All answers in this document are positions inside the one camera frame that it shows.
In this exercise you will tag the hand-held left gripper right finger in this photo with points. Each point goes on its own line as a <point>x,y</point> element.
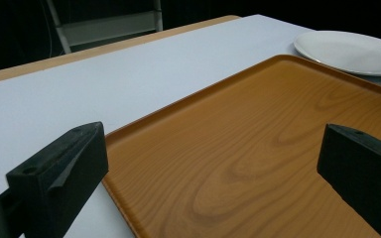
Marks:
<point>363,172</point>

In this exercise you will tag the white plate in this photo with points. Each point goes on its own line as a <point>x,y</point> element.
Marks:
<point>350,51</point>

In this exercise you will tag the brown wood-grain tray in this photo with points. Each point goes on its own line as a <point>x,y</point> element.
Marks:
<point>244,148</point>

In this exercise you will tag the metal stand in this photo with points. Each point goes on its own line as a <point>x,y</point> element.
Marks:
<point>105,28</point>

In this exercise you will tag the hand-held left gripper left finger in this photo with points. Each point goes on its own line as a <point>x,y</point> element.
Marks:
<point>58,178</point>

